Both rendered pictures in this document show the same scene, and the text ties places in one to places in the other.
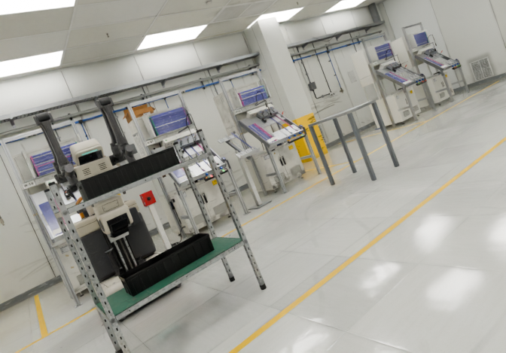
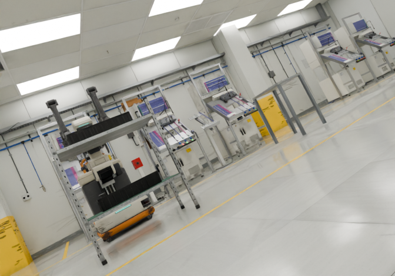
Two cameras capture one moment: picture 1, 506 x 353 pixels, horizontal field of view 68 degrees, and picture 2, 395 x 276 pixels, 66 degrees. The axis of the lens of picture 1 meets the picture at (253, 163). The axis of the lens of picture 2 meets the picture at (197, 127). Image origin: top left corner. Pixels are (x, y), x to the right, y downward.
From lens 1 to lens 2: 72 cm
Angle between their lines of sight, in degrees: 11
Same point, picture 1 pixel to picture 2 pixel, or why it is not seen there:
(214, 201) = (189, 164)
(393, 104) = (338, 80)
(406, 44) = (347, 30)
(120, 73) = (121, 79)
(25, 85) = (56, 93)
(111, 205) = (100, 161)
